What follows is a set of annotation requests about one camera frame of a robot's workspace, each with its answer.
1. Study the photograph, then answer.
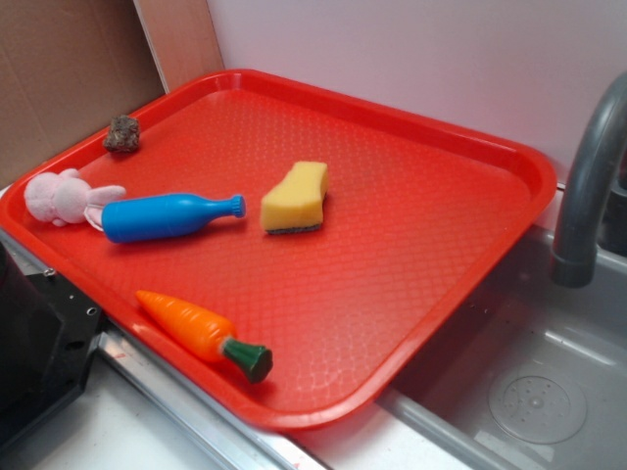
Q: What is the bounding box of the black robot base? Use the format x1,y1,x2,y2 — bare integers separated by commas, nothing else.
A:
1,248,102,450

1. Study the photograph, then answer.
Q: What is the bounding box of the yellow sponge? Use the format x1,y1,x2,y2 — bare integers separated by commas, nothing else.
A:
260,162,328,234

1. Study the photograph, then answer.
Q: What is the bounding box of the grey plastic sink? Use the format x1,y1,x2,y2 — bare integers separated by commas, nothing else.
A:
379,221,626,469

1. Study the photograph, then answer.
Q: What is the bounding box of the brown cardboard panel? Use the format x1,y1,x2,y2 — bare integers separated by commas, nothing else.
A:
1,1,223,186

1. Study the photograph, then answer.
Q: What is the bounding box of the blue plastic bottle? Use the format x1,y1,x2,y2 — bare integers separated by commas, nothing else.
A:
101,193,246,243

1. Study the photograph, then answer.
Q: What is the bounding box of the grey faucet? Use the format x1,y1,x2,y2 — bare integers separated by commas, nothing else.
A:
551,73,626,288

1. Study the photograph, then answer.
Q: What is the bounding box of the red plastic tray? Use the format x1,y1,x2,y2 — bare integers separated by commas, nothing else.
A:
1,70,556,431

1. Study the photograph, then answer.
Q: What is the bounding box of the orange toy carrot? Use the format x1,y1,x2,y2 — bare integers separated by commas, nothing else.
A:
135,290,273,384

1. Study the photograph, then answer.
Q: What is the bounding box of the pink plush bunny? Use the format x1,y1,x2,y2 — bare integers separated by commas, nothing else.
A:
24,168,126,231

